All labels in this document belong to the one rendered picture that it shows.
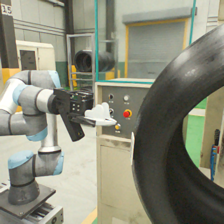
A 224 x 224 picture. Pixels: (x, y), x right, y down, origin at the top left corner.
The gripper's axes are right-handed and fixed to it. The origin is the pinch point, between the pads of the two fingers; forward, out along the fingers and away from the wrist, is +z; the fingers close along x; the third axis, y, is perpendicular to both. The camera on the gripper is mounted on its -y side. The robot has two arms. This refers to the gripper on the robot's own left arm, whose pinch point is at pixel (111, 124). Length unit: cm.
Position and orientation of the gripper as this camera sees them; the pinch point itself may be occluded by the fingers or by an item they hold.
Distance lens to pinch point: 58.0
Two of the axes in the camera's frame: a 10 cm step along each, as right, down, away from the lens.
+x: 4.3, -2.2, 8.8
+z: 9.0, 2.2, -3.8
